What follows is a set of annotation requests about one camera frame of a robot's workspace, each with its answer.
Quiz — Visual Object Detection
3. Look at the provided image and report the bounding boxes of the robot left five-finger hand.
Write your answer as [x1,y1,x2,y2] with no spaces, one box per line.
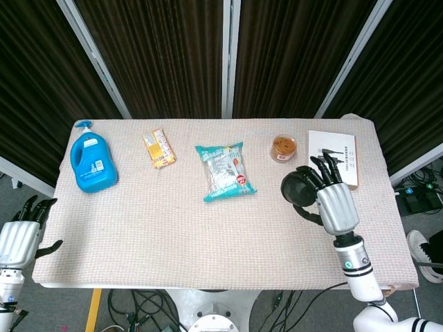
[0,195,64,269]

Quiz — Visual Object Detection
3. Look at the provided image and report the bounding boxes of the robot right five-finger hand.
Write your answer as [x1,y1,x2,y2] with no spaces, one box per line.
[293,151,360,237]

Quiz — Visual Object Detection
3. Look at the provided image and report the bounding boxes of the black round object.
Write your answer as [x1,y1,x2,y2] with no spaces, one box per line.
[280,169,319,210]

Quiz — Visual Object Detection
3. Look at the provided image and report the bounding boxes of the white table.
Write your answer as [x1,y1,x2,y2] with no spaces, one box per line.
[36,282,350,291]

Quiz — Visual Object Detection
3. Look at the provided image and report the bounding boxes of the clear jar of rubber bands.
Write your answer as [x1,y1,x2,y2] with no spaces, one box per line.
[270,135,298,163]

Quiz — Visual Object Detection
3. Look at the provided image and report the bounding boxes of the black power box with lights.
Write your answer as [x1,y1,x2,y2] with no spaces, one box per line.
[394,185,443,215]

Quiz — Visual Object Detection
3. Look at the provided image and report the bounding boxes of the white sneaker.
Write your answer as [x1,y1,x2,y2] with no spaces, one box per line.
[406,229,440,285]

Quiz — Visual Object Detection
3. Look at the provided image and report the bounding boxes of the brown tape scrap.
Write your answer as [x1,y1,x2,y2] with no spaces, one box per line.
[380,282,417,297]

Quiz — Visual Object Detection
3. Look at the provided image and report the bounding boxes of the yellow floor tape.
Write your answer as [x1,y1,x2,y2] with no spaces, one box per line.
[84,288,103,332]

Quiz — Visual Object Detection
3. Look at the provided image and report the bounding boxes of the black trouser leg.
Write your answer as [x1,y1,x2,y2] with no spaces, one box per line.
[419,230,443,269]

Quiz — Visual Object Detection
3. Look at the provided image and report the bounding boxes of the blue detergent pump bottle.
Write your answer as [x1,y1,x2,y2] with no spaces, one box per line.
[70,120,118,194]

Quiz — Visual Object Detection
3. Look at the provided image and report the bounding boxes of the teal snack bag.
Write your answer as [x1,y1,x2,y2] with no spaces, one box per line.
[195,141,258,203]

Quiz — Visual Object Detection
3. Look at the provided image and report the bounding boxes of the dark brown pleated curtain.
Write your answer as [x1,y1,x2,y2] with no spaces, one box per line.
[73,0,225,120]
[0,0,123,187]
[232,0,379,119]
[323,0,443,176]

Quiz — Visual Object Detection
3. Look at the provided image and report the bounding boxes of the beige waffle tablecloth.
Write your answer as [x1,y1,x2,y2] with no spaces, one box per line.
[31,113,419,291]

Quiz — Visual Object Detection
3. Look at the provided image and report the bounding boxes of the yellow biscuit packet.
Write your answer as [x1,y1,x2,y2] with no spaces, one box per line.
[143,128,177,170]

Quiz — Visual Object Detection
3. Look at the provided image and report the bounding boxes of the white metal frame rail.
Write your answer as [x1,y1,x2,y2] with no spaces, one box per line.
[0,155,55,199]
[390,142,443,184]

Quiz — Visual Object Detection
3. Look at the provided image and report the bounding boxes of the white cable product box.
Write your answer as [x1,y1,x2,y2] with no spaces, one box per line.
[307,129,361,192]

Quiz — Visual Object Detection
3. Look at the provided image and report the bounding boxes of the black floor cable bundle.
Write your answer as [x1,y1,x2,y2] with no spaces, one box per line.
[248,289,307,332]
[107,289,181,332]

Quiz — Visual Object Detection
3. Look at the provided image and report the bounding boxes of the white metal frame post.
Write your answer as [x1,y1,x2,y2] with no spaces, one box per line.
[314,0,394,119]
[221,0,242,119]
[56,0,133,120]

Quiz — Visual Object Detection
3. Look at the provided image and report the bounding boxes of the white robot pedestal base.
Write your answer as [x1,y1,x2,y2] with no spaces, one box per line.
[165,288,261,332]

